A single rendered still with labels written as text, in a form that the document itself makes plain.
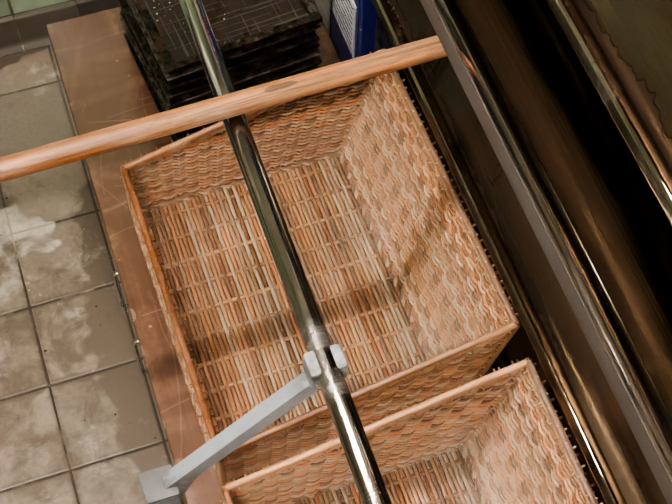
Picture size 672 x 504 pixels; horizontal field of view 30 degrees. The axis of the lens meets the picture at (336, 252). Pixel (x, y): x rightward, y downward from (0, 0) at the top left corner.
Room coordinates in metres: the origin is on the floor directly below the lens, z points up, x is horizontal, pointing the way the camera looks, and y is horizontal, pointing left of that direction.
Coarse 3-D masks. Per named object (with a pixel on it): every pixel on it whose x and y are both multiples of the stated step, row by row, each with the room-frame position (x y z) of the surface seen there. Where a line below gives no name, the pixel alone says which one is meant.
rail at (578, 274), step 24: (456, 0) 0.94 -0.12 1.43; (456, 24) 0.90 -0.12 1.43; (480, 48) 0.87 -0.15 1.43; (480, 72) 0.84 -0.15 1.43; (504, 96) 0.81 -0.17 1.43; (504, 120) 0.78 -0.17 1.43; (528, 144) 0.75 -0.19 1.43; (528, 168) 0.72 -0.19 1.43; (552, 192) 0.69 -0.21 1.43; (552, 216) 0.66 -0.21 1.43; (576, 240) 0.63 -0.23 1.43; (576, 264) 0.61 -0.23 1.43; (600, 288) 0.58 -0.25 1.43; (600, 312) 0.56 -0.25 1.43; (624, 336) 0.53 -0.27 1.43; (624, 360) 0.51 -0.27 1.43; (648, 384) 0.48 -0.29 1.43; (648, 408) 0.46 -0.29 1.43
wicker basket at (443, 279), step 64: (256, 128) 1.25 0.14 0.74; (320, 128) 1.29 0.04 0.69; (384, 128) 1.25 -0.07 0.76; (128, 192) 1.13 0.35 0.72; (192, 192) 1.21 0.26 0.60; (320, 192) 1.22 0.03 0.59; (384, 192) 1.18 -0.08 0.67; (448, 192) 1.07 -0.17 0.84; (192, 256) 1.09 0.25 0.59; (256, 256) 1.09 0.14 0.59; (320, 256) 1.09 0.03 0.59; (384, 256) 1.10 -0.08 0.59; (448, 256) 1.00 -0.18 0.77; (192, 320) 0.96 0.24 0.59; (256, 320) 0.96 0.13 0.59; (384, 320) 0.97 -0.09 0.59; (448, 320) 0.92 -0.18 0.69; (512, 320) 0.85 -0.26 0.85; (192, 384) 0.78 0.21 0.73; (256, 384) 0.85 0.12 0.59; (384, 384) 0.76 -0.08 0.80; (448, 384) 0.80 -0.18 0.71; (256, 448) 0.69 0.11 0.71
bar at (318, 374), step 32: (192, 0) 1.15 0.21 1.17; (192, 32) 1.10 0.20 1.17; (224, 64) 1.04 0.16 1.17; (256, 160) 0.89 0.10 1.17; (256, 192) 0.84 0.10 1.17; (288, 256) 0.75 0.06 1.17; (288, 288) 0.71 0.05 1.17; (320, 320) 0.67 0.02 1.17; (320, 352) 0.63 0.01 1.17; (288, 384) 0.61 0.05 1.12; (320, 384) 0.59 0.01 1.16; (256, 416) 0.59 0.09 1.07; (352, 416) 0.55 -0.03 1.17; (224, 448) 0.56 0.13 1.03; (352, 448) 0.51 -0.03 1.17; (160, 480) 0.55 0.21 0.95; (192, 480) 0.55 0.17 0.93
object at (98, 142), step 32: (352, 64) 1.02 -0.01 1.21; (384, 64) 1.03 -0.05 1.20; (416, 64) 1.04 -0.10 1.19; (224, 96) 0.96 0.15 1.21; (256, 96) 0.97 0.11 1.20; (288, 96) 0.97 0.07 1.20; (128, 128) 0.91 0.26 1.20; (160, 128) 0.92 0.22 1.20; (0, 160) 0.86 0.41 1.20; (32, 160) 0.86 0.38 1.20; (64, 160) 0.87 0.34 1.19
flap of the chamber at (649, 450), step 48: (432, 0) 0.95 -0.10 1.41; (480, 0) 0.96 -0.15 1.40; (528, 0) 0.97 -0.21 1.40; (528, 48) 0.90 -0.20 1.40; (480, 96) 0.82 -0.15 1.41; (528, 96) 0.83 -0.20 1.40; (576, 96) 0.84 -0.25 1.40; (576, 144) 0.77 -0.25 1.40; (624, 144) 0.78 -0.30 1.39; (528, 192) 0.70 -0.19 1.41; (576, 192) 0.71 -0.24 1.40; (624, 192) 0.71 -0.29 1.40; (624, 240) 0.65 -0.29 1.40; (576, 288) 0.59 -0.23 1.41; (624, 288) 0.60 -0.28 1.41; (624, 384) 0.49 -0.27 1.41
